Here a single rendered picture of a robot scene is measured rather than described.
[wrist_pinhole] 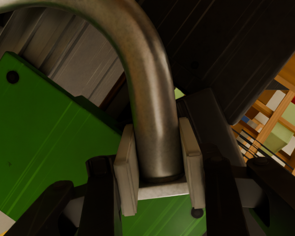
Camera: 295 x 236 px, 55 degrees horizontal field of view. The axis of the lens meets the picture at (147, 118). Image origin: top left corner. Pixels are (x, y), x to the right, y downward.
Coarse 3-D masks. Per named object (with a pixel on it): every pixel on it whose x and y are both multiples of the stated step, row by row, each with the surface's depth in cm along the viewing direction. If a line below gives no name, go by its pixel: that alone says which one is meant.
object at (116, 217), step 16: (96, 160) 13; (96, 176) 13; (112, 176) 13; (96, 192) 12; (112, 192) 12; (96, 208) 11; (112, 208) 10; (80, 224) 10; (96, 224) 10; (112, 224) 9
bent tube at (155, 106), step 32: (0, 0) 18; (32, 0) 18; (64, 0) 17; (96, 0) 17; (128, 0) 17; (128, 32) 17; (128, 64) 18; (160, 64) 17; (160, 96) 17; (160, 128) 17; (160, 160) 18; (160, 192) 17
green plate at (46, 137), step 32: (0, 64) 22; (0, 96) 22; (32, 96) 22; (64, 96) 22; (0, 128) 23; (32, 128) 22; (64, 128) 22; (96, 128) 22; (0, 160) 23; (32, 160) 23; (64, 160) 23; (0, 192) 23; (32, 192) 23; (128, 224) 23; (160, 224) 23; (192, 224) 23
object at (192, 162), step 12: (180, 120) 19; (180, 132) 17; (192, 132) 17; (192, 144) 15; (192, 156) 14; (192, 168) 14; (192, 180) 14; (192, 192) 14; (204, 192) 14; (192, 204) 14; (204, 204) 14
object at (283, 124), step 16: (288, 96) 339; (256, 112) 358; (272, 112) 326; (288, 112) 335; (240, 128) 312; (272, 128) 314; (288, 128) 320; (240, 144) 289; (256, 144) 292; (272, 144) 324; (288, 160) 348
